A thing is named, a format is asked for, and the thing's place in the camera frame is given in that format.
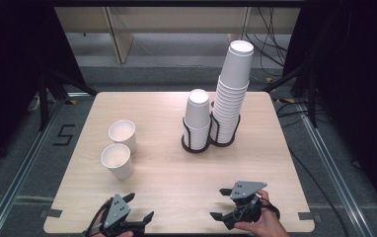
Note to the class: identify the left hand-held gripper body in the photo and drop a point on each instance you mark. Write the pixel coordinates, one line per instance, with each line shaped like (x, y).
(117, 210)

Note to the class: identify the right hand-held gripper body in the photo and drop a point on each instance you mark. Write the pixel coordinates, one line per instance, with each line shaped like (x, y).
(245, 189)

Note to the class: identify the white paper cup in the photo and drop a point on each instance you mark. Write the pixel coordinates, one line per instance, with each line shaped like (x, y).
(119, 168)
(127, 140)

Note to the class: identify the tall stack of white cups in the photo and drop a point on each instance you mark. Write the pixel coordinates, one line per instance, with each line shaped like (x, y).
(236, 69)

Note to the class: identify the person's left hand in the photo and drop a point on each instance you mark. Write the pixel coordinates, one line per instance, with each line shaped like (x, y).
(124, 234)

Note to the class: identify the person's right hand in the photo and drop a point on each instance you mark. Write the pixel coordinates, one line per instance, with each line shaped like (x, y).
(265, 227)

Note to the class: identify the black tape strip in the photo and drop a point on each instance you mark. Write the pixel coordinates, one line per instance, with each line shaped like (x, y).
(50, 213)
(310, 216)

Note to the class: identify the short stack of white cups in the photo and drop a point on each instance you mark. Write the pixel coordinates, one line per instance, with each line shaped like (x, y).
(197, 112)

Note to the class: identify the yellow tape piece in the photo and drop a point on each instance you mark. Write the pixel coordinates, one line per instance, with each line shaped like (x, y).
(268, 80)

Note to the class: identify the black curtain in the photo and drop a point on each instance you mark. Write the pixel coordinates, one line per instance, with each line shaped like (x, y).
(357, 65)
(5, 65)

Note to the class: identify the beige wooden shelf unit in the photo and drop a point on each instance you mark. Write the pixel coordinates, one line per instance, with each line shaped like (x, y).
(176, 19)

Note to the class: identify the aluminium floor rail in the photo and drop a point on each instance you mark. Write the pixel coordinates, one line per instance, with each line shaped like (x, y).
(18, 177)
(341, 184)

